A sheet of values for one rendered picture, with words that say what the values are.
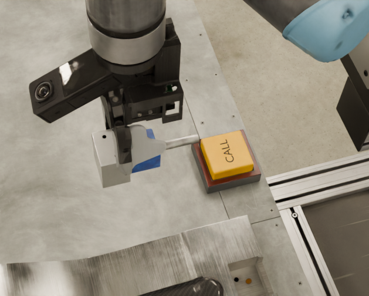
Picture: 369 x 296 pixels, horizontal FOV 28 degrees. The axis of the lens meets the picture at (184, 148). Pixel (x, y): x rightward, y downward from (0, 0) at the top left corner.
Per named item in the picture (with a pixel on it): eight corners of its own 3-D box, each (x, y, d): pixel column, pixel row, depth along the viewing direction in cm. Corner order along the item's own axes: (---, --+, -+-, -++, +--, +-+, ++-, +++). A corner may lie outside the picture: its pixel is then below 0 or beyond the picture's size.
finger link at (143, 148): (171, 181, 88) (167, 125, 82) (123, 192, 87) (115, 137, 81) (164, 163, 90) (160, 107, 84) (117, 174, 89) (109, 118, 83)
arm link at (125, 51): (95, 47, 67) (77, -17, 71) (99, 77, 71) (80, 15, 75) (175, 30, 68) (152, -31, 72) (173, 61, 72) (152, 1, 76)
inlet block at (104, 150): (191, 133, 97) (193, 110, 92) (202, 165, 94) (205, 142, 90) (93, 155, 94) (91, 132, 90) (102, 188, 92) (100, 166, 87)
